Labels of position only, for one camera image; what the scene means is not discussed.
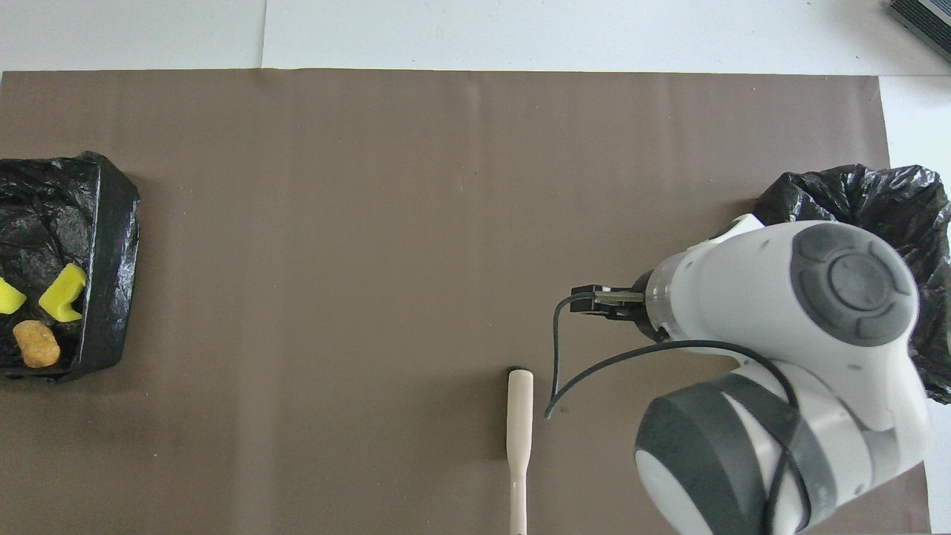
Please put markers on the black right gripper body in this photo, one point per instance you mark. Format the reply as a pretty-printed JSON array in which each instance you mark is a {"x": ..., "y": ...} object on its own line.
[{"x": 609, "y": 301}]

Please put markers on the beige hand brush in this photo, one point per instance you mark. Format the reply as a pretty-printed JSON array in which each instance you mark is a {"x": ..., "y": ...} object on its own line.
[{"x": 519, "y": 423}]

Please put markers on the yellow sponge piece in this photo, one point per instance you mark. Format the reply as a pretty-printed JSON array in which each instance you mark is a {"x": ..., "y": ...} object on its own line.
[
  {"x": 9, "y": 297},
  {"x": 63, "y": 296}
]

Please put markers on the brown toy potato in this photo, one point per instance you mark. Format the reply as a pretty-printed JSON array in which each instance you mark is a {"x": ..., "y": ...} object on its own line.
[{"x": 37, "y": 345}]

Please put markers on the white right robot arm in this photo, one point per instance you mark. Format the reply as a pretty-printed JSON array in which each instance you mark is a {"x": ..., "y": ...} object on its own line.
[{"x": 787, "y": 371}]

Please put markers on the bin with black bag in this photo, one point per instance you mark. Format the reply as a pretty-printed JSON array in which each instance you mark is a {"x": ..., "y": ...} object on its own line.
[
  {"x": 877, "y": 193},
  {"x": 111, "y": 260}
]

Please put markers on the brown paper table mat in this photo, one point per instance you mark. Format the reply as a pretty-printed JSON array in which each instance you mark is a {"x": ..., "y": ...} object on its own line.
[{"x": 371, "y": 223}]

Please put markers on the dark ribbed device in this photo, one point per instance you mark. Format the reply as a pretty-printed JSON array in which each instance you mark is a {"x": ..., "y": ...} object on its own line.
[{"x": 929, "y": 18}]

